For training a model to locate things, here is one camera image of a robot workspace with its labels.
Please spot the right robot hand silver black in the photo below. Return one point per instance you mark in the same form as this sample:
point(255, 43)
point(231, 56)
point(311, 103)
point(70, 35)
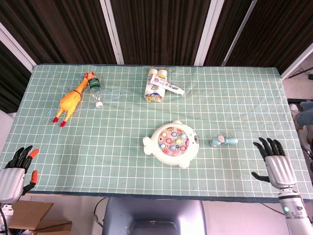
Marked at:
point(280, 169)

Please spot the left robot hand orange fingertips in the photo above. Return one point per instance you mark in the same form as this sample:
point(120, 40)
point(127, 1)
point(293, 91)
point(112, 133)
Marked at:
point(11, 180)

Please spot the small teal toy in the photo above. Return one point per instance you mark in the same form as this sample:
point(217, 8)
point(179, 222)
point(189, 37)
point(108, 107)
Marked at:
point(231, 141)

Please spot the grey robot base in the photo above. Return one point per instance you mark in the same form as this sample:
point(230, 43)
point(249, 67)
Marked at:
point(154, 213)

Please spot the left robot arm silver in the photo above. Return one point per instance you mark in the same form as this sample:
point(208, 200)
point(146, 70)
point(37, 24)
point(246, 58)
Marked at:
point(5, 208)

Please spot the white whack-a-mole toy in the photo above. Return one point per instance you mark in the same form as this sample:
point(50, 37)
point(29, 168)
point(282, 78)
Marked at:
point(176, 160)

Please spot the brown cardboard box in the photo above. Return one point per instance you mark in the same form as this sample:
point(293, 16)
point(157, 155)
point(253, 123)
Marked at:
point(31, 215)

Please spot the white shoe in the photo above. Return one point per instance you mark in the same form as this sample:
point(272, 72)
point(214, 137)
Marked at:
point(293, 112)

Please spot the person's leg in jeans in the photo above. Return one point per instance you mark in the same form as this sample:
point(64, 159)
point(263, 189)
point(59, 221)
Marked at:
point(305, 115)

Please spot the dark slatted divider panel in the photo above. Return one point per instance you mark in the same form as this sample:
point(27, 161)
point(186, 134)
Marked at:
point(12, 83)
point(225, 31)
point(281, 29)
point(159, 29)
point(61, 29)

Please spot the yellow rubber chicken toy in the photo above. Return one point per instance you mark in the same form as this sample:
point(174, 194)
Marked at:
point(69, 100)

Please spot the green checked tablecloth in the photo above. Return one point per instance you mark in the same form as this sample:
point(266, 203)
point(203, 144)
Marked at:
point(110, 147)

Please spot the clear plastic water bottle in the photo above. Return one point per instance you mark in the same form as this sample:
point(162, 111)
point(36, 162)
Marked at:
point(96, 91)

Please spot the white toothpaste tube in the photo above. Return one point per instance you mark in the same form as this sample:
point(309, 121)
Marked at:
point(171, 87)

